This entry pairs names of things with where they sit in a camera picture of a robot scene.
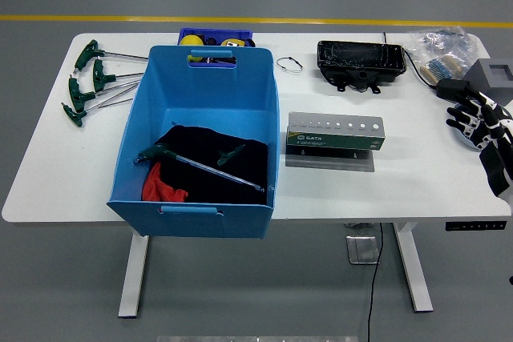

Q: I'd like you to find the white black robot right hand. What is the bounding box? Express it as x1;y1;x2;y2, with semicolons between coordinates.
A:
446;84;513;215

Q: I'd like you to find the green grey wrench stand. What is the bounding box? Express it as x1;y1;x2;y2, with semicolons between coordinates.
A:
285;111;386;173

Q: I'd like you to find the small green T-handle hex wrench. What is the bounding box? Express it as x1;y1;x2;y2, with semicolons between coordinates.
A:
171;120;247;167

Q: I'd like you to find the large green T-handle hex wrench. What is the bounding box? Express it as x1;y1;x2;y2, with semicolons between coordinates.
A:
133;143;267;193

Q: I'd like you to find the grey box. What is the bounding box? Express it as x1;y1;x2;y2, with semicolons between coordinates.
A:
467;58;513;91

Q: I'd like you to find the large light blue plastic box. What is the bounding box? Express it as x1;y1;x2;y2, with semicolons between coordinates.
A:
106;45;281;239

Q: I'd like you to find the oval blue white device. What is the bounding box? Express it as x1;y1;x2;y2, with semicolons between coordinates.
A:
447;103;513;153

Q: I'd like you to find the black table control panel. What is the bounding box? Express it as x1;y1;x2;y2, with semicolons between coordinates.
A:
444;219;507;232

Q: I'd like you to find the black power adapter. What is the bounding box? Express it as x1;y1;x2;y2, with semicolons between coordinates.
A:
435;79;471;102

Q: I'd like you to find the resistor tape bundle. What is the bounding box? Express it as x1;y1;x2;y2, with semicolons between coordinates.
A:
419;56;468;83

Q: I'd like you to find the clear bag of blue parts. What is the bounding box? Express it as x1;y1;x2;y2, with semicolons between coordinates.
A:
408;27;482;63

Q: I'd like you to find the white table leg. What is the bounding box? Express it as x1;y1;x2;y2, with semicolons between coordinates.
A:
118;233;150;319
392;221;434;313

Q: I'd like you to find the metal floor plate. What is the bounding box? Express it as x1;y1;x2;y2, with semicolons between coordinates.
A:
345;235;381;265

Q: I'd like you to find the black plastic housing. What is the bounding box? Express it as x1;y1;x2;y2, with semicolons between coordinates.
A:
317;40;406;94

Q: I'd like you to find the black cloth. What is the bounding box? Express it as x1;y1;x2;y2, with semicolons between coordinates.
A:
154;123;269;205

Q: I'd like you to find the small dark blue bin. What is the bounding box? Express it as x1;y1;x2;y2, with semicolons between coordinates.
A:
177;27;255;66

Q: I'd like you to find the red cloth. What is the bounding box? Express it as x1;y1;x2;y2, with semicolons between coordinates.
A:
142;161;188;202

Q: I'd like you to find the thin black adapter cable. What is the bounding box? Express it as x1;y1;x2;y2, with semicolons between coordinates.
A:
382;31;438;89

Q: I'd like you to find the black floor cable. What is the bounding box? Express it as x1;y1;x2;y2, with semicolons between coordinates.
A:
366;222;384;342

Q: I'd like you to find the thin wire loop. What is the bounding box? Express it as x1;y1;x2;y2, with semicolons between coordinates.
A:
276;56;305;76

